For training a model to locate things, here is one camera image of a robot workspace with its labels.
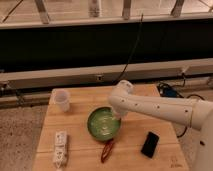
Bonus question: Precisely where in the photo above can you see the green ceramic bowl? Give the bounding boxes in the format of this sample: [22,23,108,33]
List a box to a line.
[87,107,121,141]

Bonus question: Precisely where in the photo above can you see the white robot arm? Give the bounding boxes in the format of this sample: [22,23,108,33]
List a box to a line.
[108,80,213,171]

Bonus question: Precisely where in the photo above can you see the black smartphone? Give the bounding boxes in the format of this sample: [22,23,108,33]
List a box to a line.
[141,132,159,158]

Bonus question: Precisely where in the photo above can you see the clear plastic cup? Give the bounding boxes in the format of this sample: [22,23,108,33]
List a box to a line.
[53,89,70,112]

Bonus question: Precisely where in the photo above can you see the black hanging cable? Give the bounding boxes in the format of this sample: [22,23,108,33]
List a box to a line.
[113,13,145,85]

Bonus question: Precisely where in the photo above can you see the black cable bundle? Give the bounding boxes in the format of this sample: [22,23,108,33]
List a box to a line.
[156,81,206,101]

